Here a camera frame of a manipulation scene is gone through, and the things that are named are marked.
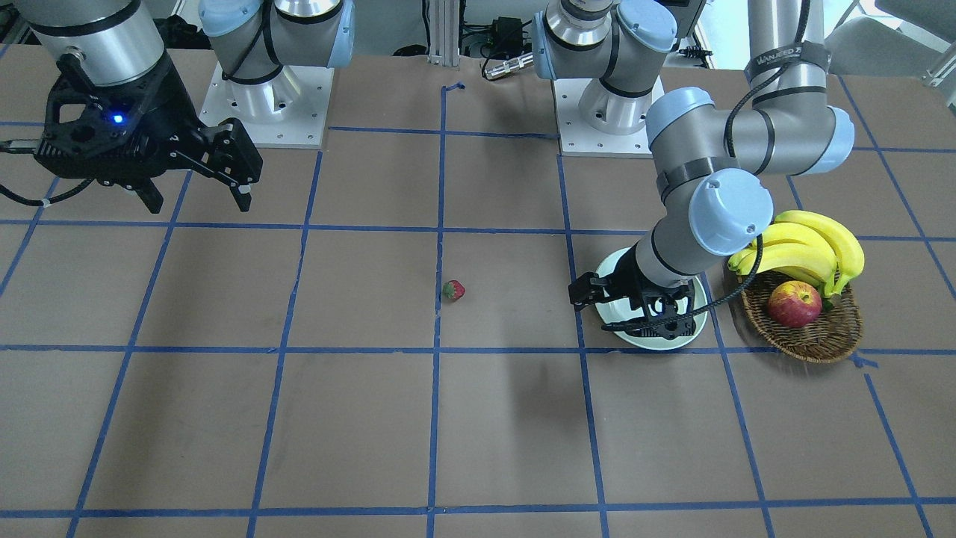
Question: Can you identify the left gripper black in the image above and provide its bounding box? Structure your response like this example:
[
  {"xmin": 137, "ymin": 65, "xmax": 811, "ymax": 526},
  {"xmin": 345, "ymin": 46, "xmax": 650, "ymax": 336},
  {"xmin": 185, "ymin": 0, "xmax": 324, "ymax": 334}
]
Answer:
[{"xmin": 568, "ymin": 273, "xmax": 699, "ymax": 341}]

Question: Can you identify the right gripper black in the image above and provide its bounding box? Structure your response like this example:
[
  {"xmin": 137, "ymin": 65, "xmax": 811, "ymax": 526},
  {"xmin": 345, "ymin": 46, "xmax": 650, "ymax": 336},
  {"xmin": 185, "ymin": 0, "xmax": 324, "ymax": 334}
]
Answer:
[{"xmin": 34, "ymin": 57, "xmax": 263, "ymax": 214}]

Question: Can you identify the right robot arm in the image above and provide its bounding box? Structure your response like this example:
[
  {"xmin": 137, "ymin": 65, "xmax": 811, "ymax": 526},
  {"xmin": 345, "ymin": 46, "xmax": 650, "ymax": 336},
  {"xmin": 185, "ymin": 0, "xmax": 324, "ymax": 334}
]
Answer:
[{"xmin": 2, "ymin": 1, "xmax": 355, "ymax": 214}]

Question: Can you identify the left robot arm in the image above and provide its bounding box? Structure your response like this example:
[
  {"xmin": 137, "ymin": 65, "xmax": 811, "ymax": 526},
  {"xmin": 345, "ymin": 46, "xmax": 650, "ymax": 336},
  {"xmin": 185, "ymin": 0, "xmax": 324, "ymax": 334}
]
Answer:
[{"xmin": 530, "ymin": 1, "xmax": 854, "ymax": 341}]

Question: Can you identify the light green plate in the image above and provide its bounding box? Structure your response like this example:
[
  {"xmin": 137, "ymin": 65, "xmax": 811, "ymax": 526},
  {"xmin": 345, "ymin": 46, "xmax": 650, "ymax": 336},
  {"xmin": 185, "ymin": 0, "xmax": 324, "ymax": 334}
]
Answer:
[{"xmin": 595, "ymin": 248, "xmax": 709, "ymax": 352}]

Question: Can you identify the red yellow apple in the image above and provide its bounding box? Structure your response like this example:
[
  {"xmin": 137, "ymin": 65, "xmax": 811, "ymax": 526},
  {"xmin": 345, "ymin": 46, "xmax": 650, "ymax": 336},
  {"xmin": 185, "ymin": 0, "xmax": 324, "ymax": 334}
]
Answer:
[{"xmin": 767, "ymin": 280, "xmax": 822, "ymax": 328}]

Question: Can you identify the yellow banana bunch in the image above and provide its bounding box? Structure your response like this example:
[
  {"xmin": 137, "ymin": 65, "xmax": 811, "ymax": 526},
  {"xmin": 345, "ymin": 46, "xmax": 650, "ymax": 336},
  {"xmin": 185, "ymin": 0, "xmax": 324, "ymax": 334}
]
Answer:
[{"xmin": 727, "ymin": 210, "xmax": 865, "ymax": 299}]

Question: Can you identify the brown wicker basket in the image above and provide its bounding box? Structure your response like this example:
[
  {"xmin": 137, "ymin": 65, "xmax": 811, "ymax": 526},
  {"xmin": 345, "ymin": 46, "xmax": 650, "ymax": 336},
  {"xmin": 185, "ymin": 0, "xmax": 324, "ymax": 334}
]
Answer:
[{"xmin": 728, "ymin": 269, "xmax": 863, "ymax": 363}]

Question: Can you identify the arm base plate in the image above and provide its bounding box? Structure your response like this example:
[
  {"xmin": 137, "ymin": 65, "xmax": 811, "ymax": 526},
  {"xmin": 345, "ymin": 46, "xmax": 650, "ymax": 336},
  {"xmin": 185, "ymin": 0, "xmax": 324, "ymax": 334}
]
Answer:
[
  {"xmin": 200, "ymin": 64, "xmax": 337, "ymax": 149},
  {"xmin": 552, "ymin": 78, "xmax": 665, "ymax": 159}
]

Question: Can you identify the aluminium frame post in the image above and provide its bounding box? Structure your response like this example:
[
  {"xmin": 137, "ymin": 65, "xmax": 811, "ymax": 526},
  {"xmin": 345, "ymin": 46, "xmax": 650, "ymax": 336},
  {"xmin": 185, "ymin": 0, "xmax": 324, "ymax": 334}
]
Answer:
[{"xmin": 424, "ymin": 0, "xmax": 462, "ymax": 70}]

